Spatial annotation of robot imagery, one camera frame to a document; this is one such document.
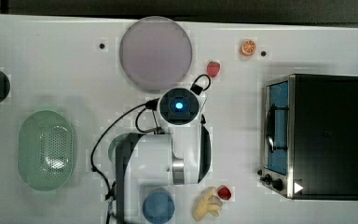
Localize green oval strainer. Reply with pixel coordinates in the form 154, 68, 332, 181
18, 110, 74, 191

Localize small red toy fruit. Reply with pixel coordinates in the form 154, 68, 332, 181
217, 186, 232, 200

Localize toy strawberry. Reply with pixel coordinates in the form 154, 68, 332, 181
206, 62, 221, 77

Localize blue cup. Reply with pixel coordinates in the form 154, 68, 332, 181
142, 190, 175, 224

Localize purple round plate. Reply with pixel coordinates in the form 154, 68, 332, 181
119, 16, 193, 92

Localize green mug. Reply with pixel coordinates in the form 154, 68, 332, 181
108, 133, 128, 163

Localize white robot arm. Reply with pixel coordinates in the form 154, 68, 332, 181
112, 85, 212, 224

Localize peeled toy banana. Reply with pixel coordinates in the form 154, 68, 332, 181
192, 187, 223, 221

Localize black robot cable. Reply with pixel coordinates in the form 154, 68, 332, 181
89, 98, 161, 224

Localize toy orange slice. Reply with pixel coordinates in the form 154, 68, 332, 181
241, 39, 256, 57

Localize black toaster oven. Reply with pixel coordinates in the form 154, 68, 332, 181
257, 74, 358, 201

